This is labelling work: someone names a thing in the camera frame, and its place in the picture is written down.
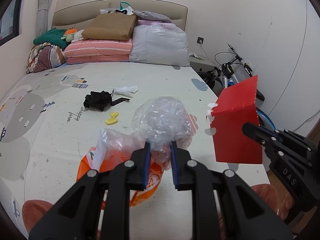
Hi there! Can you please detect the grey curtain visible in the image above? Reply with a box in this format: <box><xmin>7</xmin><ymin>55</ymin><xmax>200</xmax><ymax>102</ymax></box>
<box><xmin>36</xmin><ymin>0</ymin><xmax>62</xmax><ymax>39</ymax></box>

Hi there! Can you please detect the green knitted sweater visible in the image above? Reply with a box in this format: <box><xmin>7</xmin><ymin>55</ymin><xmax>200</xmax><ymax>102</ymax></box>
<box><xmin>33</xmin><ymin>28</ymin><xmax>73</xmax><ymax>48</ymax></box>

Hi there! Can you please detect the printed bed mat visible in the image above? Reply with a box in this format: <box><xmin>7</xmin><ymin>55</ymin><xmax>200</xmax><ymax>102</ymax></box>
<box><xmin>0</xmin><ymin>62</ymin><xmax>279</xmax><ymax>240</ymax></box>

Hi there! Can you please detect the grey nightstand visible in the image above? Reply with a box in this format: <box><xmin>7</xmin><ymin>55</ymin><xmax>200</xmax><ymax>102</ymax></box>
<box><xmin>189</xmin><ymin>54</ymin><xmax>218</xmax><ymax>77</ymax></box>

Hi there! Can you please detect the white bag with green handle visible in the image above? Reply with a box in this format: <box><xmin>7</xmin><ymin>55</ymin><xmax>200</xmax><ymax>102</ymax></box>
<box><xmin>100</xmin><ymin>2</ymin><xmax>134</xmax><ymax>15</ymax></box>

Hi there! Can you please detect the pink striped quilt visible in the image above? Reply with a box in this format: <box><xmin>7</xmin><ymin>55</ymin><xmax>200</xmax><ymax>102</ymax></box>
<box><xmin>64</xmin><ymin>39</ymin><xmax>133</xmax><ymax>65</ymax></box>

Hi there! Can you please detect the orange plastic bag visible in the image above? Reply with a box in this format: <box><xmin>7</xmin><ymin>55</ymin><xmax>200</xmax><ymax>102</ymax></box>
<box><xmin>76</xmin><ymin>129</ymin><xmax>173</xmax><ymax>207</ymax></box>

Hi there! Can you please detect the clear plastic wrap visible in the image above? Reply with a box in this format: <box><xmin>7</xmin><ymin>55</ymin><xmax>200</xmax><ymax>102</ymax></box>
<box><xmin>132</xmin><ymin>96</ymin><xmax>198</xmax><ymax>153</ymax></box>

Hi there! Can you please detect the brown paper bag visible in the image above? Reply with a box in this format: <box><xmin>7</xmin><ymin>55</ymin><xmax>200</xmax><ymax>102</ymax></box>
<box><xmin>82</xmin><ymin>13</ymin><xmax>138</xmax><ymax>41</ymax></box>

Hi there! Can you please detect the window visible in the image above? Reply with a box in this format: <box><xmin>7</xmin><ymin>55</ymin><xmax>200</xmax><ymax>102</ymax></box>
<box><xmin>0</xmin><ymin>0</ymin><xmax>28</xmax><ymax>47</ymax></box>

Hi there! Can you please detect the red card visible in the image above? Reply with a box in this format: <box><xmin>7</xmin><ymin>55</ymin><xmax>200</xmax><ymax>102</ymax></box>
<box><xmin>206</xmin><ymin>75</ymin><xmax>263</xmax><ymax>165</ymax></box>

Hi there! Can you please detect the crumpled white tissue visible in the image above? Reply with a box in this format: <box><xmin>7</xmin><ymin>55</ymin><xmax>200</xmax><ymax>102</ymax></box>
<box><xmin>113</xmin><ymin>86</ymin><xmax>139</xmax><ymax>97</ymax></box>

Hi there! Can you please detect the white bicycle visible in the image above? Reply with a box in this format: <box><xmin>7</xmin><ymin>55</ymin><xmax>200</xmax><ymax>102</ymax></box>
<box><xmin>197</xmin><ymin>43</ymin><xmax>275</xmax><ymax>130</ymax></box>

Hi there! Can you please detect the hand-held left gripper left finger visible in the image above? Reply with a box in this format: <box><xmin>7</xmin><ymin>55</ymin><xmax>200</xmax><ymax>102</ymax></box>
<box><xmin>29</xmin><ymin>141</ymin><xmax>151</xmax><ymax>240</ymax></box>

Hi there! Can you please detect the grey purple jacket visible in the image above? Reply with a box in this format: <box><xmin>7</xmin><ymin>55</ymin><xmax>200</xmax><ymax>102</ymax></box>
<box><xmin>132</xmin><ymin>10</ymin><xmax>172</xmax><ymax>23</ymax></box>

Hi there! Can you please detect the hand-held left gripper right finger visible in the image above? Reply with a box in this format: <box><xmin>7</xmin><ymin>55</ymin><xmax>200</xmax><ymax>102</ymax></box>
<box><xmin>170</xmin><ymin>141</ymin><xmax>293</xmax><ymax>240</ymax></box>

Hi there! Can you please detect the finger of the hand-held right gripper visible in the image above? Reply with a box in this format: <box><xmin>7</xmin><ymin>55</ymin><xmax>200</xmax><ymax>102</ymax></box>
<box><xmin>242</xmin><ymin>122</ymin><xmax>313</xmax><ymax>170</ymax></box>
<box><xmin>259</xmin><ymin>126</ymin><xmax>318</xmax><ymax>156</ymax></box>

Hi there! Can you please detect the striped multicolour cloth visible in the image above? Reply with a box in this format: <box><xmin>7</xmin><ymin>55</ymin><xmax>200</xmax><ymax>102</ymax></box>
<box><xmin>27</xmin><ymin>42</ymin><xmax>67</xmax><ymax>74</ymax></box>

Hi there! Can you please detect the black cloth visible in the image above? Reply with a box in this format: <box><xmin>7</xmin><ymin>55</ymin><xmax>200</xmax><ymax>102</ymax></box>
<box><xmin>83</xmin><ymin>91</ymin><xmax>131</xmax><ymax>112</ymax></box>

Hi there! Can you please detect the white bagged duvet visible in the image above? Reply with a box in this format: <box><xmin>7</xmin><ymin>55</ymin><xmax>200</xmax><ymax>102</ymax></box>
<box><xmin>129</xmin><ymin>24</ymin><xmax>190</xmax><ymax>67</ymax></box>

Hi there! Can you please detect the plush toy with orange hat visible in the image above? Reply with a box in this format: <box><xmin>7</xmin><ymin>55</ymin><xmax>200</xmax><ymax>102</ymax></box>
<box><xmin>61</xmin><ymin>29</ymin><xmax>85</xmax><ymax>43</ymax></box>

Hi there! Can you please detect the yellow bow-shaped wrapper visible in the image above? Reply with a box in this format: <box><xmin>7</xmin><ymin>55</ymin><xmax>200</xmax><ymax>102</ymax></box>
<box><xmin>105</xmin><ymin>112</ymin><xmax>120</xmax><ymax>125</ymax></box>

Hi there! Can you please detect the beige headboard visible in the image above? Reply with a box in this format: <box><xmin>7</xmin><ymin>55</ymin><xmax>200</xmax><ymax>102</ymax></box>
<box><xmin>52</xmin><ymin>1</ymin><xmax>188</xmax><ymax>35</ymax></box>

